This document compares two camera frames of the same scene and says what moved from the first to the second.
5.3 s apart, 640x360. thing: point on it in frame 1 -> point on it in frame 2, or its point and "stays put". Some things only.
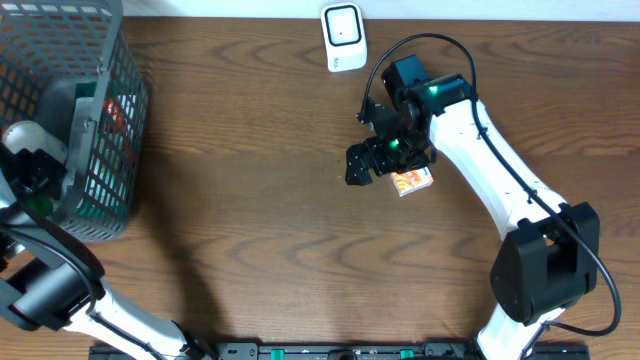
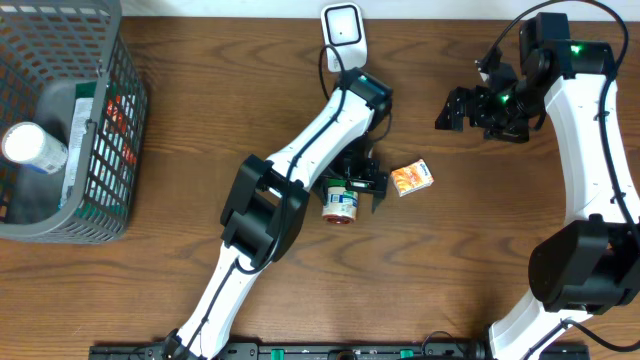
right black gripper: x=356 y=158 -> x=478 y=95
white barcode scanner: x=344 y=33 stays put
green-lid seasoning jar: x=40 y=205 -> x=341 y=206
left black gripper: x=37 y=166 -> x=375 y=182
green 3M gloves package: x=103 y=147 stays put
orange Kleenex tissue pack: x=406 y=182 stays put
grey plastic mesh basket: x=69 y=79 stays put
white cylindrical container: x=29 y=135 stays put
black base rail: x=340 y=351 stays put
